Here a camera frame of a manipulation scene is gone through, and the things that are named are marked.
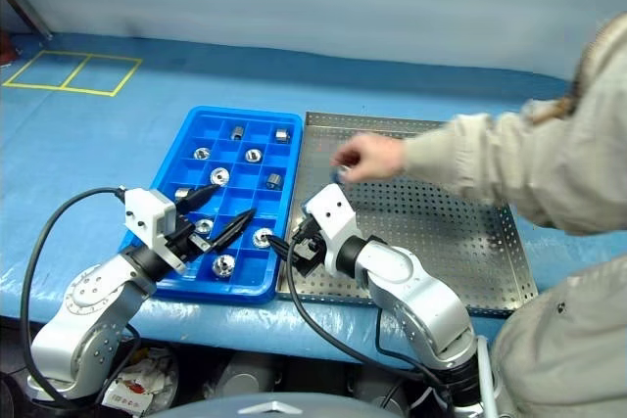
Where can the grey robot torso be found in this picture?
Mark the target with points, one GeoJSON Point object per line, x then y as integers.
{"type": "Point", "coordinates": [274, 408]}

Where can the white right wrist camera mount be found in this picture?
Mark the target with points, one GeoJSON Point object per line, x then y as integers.
{"type": "Point", "coordinates": [333, 215]}

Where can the person's beige jacket torso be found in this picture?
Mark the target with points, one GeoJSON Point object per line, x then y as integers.
{"type": "Point", "coordinates": [563, 330]}

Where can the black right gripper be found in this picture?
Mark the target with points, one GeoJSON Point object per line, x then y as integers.
{"type": "Point", "coordinates": [308, 254]}

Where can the grey metal frame bar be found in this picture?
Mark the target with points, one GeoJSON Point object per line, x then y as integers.
{"type": "Point", "coordinates": [29, 12]}

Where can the red object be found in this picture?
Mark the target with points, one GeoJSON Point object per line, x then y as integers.
{"type": "Point", "coordinates": [4, 48]}

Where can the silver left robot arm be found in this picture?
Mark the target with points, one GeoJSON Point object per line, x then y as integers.
{"type": "Point", "coordinates": [93, 300]}

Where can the dark round shape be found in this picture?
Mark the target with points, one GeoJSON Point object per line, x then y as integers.
{"type": "Point", "coordinates": [250, 376]}

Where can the white red printed packaging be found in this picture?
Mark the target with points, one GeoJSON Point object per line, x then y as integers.
{"type": "Point", "coordinates": [137, 384]}

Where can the person's bare hand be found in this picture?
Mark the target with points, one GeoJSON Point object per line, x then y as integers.
{"type": "Point", "coordinates": [377, 158]}

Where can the blue plastic compartment tray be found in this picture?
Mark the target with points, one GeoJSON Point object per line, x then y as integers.
{"type": "Point", "coordinates": [255, 212]}

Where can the beige sleeved person's arm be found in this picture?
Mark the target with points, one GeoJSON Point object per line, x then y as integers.
{"type": "Point", "coordinates": [514, 158]}

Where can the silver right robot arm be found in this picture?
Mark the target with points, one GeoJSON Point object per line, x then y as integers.
{"type": "Point", "coordinates": [421, 300]}

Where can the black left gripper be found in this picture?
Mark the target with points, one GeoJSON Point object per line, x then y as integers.
{"type": "Point", "coordinates": [183, 239]}

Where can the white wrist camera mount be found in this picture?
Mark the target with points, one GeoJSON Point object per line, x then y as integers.
{"type": "Point", "coordinates": [333, 215]}
{"type": "Point", "coordinates": [147, 215]}

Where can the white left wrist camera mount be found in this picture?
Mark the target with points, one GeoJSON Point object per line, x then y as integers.
{"type": "Point", "coordinates": [147, 215]}

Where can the perforated steel tray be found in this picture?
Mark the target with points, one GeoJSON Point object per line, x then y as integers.
{"type": "Point", "coordinates": [431, 242]}

